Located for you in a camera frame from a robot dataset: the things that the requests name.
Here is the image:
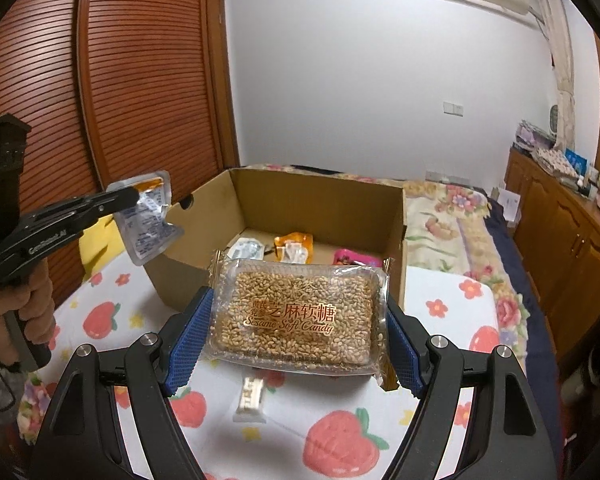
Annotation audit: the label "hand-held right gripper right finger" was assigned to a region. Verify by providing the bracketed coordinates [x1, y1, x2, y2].
[385, 295, 571, 480]

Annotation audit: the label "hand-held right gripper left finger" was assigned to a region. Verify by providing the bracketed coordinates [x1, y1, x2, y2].
[30, 287, 216, 480]

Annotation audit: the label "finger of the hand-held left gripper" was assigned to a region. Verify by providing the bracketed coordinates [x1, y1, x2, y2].
[27, 186, 142, 227]

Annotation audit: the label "white and orange pouch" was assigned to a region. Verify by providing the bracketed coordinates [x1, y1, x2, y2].
[106, 170, 186, 267]

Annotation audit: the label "pink snack packet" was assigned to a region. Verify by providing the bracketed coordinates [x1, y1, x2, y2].
[332, 249, 383, 267]

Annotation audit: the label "clear sesame candy packet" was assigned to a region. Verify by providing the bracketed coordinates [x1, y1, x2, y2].
[201, 255, 392, 378]

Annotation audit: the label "brown cardboard box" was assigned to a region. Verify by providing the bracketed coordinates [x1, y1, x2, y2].
[145, 167, 408, 313]

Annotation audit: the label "person's left forearm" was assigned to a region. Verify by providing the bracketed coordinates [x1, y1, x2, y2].
[0, 350, 27, 466]

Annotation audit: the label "person's left hand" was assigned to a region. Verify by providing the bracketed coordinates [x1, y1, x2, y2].
[0, 266, 57, 363]

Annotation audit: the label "yellow plush toy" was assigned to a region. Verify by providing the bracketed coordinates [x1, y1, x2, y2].
[78, 217, 131, 268]

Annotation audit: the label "strawberry printed blanket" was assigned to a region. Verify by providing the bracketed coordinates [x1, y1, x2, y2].
[17, 255, 501, 480]

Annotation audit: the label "small white candy packet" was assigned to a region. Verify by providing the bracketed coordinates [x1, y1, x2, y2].
[232, 375, 268, 423]

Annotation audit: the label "white snack packet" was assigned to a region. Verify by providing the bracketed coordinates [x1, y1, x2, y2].
[225, 239, 266, 261]

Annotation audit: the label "wooden louvered wardrobe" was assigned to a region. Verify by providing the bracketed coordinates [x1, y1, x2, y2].
[0, 0, 241, 281]

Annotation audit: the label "dark blue blanket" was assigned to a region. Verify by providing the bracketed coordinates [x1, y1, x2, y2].
[482, 195, 566, 461]

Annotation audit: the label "orange snack packet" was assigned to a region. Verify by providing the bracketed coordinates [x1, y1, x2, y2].
[272, 231, 315, 263]

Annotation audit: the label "white box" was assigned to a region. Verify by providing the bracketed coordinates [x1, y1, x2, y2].
[497, 187, 521, 223]

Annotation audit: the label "wooden desk cabinet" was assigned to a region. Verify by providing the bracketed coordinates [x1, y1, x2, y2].
[504, 145, 600, 341]

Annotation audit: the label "purple floral packs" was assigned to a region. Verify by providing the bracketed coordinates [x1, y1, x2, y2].
[515, 120, 556, 153]

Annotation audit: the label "cream curtain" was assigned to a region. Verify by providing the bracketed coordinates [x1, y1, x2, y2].
[527, 0, 583, 151]

